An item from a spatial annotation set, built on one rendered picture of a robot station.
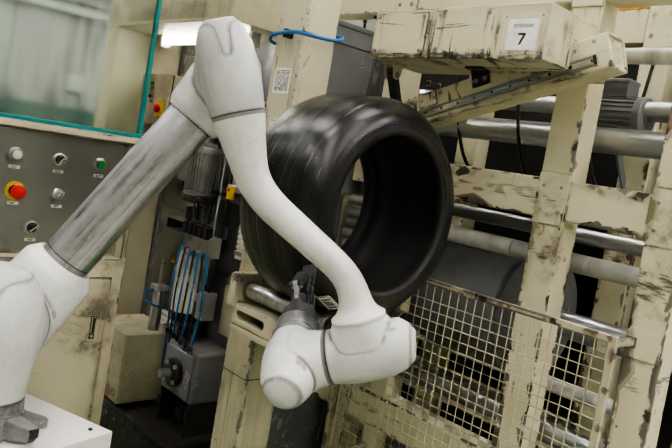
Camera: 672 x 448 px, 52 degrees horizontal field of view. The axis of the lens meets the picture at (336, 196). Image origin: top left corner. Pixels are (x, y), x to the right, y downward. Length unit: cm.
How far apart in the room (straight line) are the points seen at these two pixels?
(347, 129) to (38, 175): 91
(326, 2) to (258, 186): 95
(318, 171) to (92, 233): 53
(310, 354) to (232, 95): 48
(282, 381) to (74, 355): 108
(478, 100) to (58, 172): 122
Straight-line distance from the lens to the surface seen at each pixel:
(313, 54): 205
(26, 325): 126
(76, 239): 142
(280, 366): 125
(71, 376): 223
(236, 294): 196
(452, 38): 198
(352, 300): 125
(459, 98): 209
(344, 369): 126
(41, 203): 211
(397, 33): 212
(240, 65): 124
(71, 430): 137
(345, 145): 163
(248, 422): 218
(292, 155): 166
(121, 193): 140
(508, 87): 200
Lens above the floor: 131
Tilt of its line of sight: 3 degrees down
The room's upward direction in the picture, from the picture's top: 10 degrees clockwise
